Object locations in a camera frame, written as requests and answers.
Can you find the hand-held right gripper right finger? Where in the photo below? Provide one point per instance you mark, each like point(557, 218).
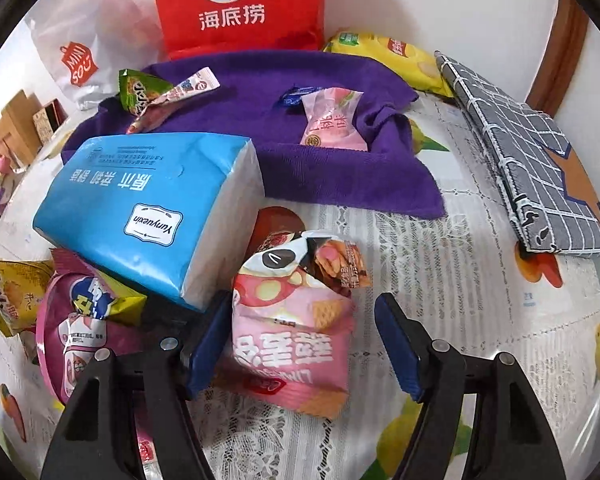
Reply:
point(400, 355)

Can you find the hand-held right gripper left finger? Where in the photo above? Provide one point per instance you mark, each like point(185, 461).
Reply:
point(205, 355)

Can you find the pink cat print biscuit packet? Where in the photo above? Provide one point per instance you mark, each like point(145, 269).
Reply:
point(290, 340)

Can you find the purple pink snack packet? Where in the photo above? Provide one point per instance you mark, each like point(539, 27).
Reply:
point(80, 340)

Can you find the blue tissue pack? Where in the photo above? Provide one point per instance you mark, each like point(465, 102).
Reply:
point(145, 200)

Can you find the pale pink peach packet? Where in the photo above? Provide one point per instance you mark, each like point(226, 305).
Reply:
point(330, 120)

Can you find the dark blue snack packet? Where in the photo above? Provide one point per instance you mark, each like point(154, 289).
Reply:
point(290, 99)

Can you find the white pink candy packet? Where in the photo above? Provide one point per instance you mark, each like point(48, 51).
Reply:
point(190, 85)

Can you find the fruit print tablecloth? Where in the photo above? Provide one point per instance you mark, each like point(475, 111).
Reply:
point(420, 260)

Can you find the purple towel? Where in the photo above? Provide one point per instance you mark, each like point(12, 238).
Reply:
point(330, 180)

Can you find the grey checked cloth bag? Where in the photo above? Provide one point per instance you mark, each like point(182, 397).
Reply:
point(520, 140)

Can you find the brown patterned box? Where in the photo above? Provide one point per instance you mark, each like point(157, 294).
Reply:
point(45, 120)

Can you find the yellow chips bag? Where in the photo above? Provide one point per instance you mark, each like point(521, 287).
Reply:
point(405, 60)

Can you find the white plastic bag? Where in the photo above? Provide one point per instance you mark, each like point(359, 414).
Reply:
point(80, 25)

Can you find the brown wooden door frame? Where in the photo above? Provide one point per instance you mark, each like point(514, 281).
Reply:
point(565, 45)

